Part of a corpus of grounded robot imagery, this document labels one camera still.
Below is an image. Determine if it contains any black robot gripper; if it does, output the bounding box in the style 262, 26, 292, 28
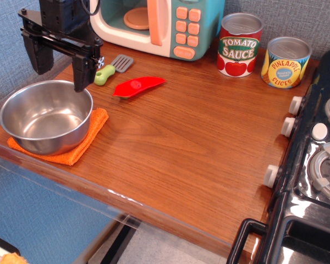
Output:
18, 1, 103, 92

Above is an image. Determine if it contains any grey spatula green handle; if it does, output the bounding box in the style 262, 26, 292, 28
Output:
94, 54, 134, 86

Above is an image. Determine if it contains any stainless steel bowl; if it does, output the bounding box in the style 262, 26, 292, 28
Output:
0, 80, 94, 156

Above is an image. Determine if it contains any orange folded cloth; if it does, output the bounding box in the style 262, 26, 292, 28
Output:
7, 108, 109, 166

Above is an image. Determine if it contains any red plastic pepper toy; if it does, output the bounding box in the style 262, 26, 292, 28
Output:
112, 76, 166, 99

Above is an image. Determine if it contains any orange microwave turntable plate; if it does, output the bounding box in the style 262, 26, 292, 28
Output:
123, 7, 149, 30

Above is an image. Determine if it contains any teal toy microwave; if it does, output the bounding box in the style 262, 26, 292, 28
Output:
90, 0, 225, 61

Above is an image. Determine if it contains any tomato sauce can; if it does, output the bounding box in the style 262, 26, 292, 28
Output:
217, 13, 263, 78

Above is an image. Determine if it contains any pineapple slices can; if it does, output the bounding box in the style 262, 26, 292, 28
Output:
261, 36, 312, 89

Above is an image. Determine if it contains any white stove knob middle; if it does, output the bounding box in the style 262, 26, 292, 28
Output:
280, 117, 295, 138

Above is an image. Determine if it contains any white stove knob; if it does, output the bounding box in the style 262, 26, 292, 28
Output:
280, 117, 295, 138
289, 96, 303, 116
263, 164, 279, 188

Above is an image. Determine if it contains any white stove knob bottom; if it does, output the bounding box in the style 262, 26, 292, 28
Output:
263, 164, 279, 188

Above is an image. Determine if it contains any white stove knob top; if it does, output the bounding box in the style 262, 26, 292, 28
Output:
289, 96, 303, 116

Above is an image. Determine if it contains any white round stove button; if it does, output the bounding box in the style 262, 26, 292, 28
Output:
311, 123, 328, 141

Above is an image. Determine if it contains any black toy stove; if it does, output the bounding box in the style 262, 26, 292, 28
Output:
249, 50, 330, 263

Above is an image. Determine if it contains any black oven door handle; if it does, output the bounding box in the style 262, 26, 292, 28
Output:
227, 218, 267, 264

